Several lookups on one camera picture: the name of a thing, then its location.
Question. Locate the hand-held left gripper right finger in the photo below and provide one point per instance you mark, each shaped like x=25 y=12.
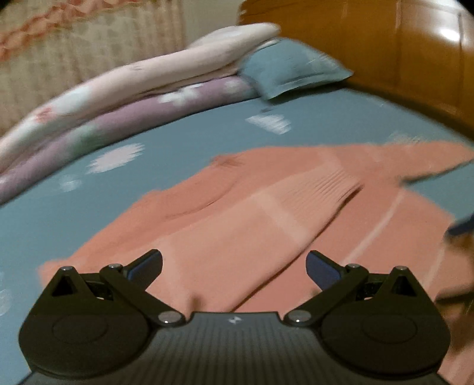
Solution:
x=321 y=269

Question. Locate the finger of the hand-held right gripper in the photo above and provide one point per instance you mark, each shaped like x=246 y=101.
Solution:
x=464 y=225

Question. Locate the pink floral folded quilt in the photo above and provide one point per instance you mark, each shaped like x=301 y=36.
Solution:
x=148 y=70

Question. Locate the beige patterned curtain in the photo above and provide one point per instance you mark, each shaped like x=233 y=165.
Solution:
x=92 y=48

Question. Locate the blue floral bed sheet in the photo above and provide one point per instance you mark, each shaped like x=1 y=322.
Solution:
x=185 y=140

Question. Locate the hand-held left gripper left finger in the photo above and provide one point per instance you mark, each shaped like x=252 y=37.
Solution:
x=147 y=267

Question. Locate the wooden headboard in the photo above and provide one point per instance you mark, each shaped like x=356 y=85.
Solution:
x=389 y=48

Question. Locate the blue floral pillow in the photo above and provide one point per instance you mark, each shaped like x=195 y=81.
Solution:
x=292 y=68

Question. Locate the purple floral folded quilt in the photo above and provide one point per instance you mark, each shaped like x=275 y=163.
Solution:
x=129 y=116

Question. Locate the salmon pink knit sweater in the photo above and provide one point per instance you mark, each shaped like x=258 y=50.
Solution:
x=240 y=222

